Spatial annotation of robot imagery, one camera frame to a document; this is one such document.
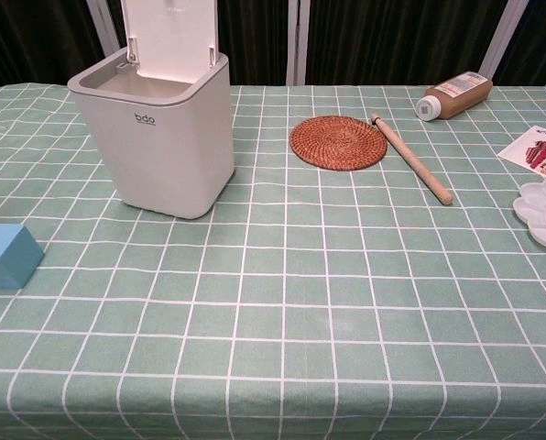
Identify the wooden rolling pin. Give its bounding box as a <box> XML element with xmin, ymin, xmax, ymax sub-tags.
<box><xmin>370</xmin><ymin>113</ymin><xmax>453</xmax><ymax>205</ymax></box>

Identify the white flower-shaped paint palette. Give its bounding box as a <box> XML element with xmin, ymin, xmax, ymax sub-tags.
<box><xmin>513</xmin><ymin>178</ymin><xmax>546</xmax><ymax>258</ymax></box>

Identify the white card with red print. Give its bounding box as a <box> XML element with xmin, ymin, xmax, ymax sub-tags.
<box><xmin>497</xmin><ymin>125</ymin><xmax>546</xmax><ymax>179</ymax></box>

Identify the round woven rattan coaster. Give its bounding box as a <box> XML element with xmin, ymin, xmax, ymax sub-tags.
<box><xmin>289</xmin><ymin>115</ymin><xmax>388</xmax><ymax>171</ymax></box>

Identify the white screen frame post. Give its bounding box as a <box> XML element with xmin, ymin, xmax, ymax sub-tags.
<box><xmin>480</xmin><ymin>0</ymin><xmax>522</xmax><ymax>87</ymax></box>
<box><xmin>285</xmin><ymin>0</ymin><xmax>310</xmax><ymax>87</ymax></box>
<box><xmin>97</xmin><ymin>0</ymin><xmax>123</xmax><ymax>61</ymax></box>

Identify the brown bottle with white cap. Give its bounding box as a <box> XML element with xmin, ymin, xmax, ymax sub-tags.
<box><xmin>415</xmin><ymin>71</ymin><xmax>495</xmax><ymax>123</ymax></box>

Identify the white plastic trash bin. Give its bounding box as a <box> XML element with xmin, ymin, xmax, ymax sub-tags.
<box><xmin>67</xmin><ymin>0</ymin><xmax>235</xmax><ymax>219</ymax></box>

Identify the dark green curtain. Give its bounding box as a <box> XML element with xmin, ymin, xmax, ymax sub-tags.
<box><xmin>0</xmin><ymin>0</ymin><xmax>546</xmax><ymax>98</ymax></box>

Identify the blue sponge block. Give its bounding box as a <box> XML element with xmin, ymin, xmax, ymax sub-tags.
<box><xmin>0</xmin><ymin>223</ymin><xmax>46</xmax><ymax>290</ymax></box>

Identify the green checkered tablecloth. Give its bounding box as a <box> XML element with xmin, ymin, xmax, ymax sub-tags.
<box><xmin>0</xmin><ymin>82</ymin><xmax>546</xmax><ymax>440</ymax></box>

